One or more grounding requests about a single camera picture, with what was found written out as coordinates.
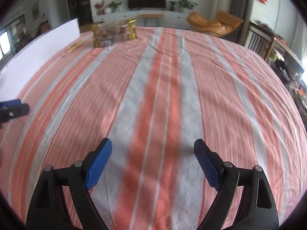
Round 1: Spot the dark glass display cabinet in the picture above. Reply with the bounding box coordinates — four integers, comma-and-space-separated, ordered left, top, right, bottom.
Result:
67, 0, 93, 26

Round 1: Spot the green plant left of tv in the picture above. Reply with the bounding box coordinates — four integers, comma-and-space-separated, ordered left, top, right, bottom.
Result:
108, 0, 123, 12

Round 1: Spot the dark wooden chair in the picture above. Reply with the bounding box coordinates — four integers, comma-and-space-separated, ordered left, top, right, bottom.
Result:
243, 21, 277, 62

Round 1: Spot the grey curtain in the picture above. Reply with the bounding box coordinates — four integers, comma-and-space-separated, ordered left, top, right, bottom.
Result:
230, 0, 253, 45

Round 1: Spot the small potted plant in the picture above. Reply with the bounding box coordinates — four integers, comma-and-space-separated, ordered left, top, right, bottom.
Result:
169, 1, 176, 11

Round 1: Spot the red flower vase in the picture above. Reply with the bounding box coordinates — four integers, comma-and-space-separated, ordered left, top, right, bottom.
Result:
94, 0, 105, 15

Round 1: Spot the yellow snack packet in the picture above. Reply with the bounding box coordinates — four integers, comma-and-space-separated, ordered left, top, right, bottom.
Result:
64, 40, 85, 53

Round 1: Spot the wooden bench stool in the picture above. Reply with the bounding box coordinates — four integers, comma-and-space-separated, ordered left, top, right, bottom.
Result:
138, 14, 164, 26

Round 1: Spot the white round vase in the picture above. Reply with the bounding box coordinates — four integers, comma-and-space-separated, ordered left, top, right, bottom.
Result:
104, 7, 112, 14

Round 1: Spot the wall painting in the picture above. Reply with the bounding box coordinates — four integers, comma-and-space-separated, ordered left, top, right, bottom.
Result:
31, 1, 40, 21

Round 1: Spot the white cardboard box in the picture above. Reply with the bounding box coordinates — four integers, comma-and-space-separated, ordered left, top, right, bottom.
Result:
0, 19, 80, 101

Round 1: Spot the white tv cabinet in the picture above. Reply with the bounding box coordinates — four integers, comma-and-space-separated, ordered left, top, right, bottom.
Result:
93, 10, 191, 30

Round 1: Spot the green potted plant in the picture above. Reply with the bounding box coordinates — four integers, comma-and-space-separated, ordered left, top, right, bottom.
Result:
177, 0, 198, 14

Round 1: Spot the orange lounge chair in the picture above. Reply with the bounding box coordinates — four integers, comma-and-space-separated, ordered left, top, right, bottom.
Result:
186, 10, 243, 37

